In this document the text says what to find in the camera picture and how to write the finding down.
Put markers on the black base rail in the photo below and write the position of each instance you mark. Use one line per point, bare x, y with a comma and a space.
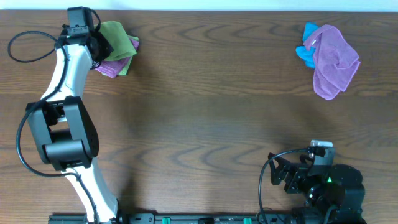
150, 218

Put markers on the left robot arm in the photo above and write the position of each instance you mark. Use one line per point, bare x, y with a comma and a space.
63, 131

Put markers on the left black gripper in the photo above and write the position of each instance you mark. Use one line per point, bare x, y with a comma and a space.
104, 47

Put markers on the crumpled purple cloth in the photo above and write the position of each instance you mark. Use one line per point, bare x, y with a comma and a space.
336, 62

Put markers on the blue cloth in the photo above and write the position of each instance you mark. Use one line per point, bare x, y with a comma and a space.
301, 51

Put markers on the folded purple cloth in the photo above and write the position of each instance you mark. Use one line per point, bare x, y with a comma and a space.
110, 68

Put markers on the green microfiber cloth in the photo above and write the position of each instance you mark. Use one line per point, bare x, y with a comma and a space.
115, 34

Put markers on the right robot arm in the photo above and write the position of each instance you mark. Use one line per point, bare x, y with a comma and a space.
333, 193

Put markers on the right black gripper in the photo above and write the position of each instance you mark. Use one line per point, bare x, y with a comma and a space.
298, 172

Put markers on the folded green cloth underneath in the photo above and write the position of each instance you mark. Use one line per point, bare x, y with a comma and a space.
127, 61

